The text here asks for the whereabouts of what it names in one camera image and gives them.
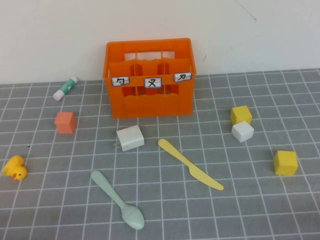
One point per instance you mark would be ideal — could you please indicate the yellow plastic knife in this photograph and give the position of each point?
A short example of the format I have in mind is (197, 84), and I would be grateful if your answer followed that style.
(192, 170)

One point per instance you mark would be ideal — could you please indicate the pale green plastic spoon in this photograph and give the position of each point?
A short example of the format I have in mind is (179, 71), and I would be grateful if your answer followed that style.
(131, 216)

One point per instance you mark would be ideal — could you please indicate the orange plastic cutlery holder crate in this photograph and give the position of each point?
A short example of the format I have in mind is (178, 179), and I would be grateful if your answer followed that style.
(150, 106)

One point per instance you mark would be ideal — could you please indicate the white charger plug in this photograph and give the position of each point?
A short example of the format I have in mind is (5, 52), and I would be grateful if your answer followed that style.
(131, 138)

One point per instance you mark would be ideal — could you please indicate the yellow cube block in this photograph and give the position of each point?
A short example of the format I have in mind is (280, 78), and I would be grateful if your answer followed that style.
(285, 163)
(241, 114)

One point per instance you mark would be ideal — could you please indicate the white cube block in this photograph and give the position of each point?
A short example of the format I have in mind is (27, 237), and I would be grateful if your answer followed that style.
(242, 132)

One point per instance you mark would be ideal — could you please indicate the salmon pink cube block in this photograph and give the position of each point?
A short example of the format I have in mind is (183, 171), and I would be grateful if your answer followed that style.
(65, 123)

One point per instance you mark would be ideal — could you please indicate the grey grid table cloth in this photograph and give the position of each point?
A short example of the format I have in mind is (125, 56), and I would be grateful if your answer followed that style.
(200, 212)

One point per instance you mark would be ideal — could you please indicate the white green glue stick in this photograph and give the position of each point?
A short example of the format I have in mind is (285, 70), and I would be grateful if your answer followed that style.
(63, 89)

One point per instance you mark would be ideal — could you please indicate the yellow rubber duck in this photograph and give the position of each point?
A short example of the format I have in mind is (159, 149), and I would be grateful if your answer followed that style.
(15, 167)

